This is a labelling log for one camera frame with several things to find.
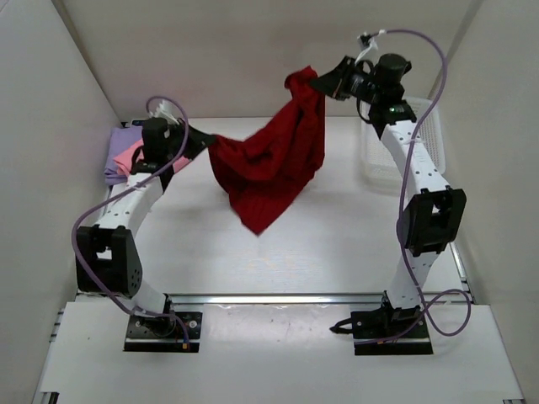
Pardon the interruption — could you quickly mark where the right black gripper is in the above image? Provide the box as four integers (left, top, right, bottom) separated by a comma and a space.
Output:
312, 57, 385, 106

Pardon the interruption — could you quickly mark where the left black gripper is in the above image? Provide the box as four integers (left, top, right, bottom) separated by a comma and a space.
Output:
163, 118, 216, 163

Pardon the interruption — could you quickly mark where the red t shirt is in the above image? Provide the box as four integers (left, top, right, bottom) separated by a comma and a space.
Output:
208, 66, 325, 236

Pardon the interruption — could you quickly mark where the purple t shirt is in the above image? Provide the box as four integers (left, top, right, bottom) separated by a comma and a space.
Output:
104, 126, 141, 186

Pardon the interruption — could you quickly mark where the pink t shirt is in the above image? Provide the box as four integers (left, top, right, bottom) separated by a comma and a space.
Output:
113, 140, 191, 177

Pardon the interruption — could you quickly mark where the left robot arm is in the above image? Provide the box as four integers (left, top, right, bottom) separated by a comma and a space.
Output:
74, 118, 216, 337

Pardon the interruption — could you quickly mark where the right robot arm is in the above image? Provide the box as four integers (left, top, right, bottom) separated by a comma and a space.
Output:
310, 54, 467, 337

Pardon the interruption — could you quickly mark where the white plastic laundry basket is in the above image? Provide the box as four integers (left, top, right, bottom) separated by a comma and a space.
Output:
360, 107, 446, 189

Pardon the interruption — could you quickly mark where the aluminium rail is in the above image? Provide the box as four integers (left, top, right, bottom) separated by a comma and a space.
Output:
170, 293, 382, 306

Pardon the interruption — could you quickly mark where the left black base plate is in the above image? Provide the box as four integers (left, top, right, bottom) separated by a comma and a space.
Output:
124, 311, 203, 354

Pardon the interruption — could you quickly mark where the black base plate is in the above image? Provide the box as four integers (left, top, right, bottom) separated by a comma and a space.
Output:
124, 311, 203, 354
329, 308, 434, 356

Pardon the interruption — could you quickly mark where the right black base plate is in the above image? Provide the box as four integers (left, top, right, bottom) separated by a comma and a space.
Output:
329, 308, 434, 356

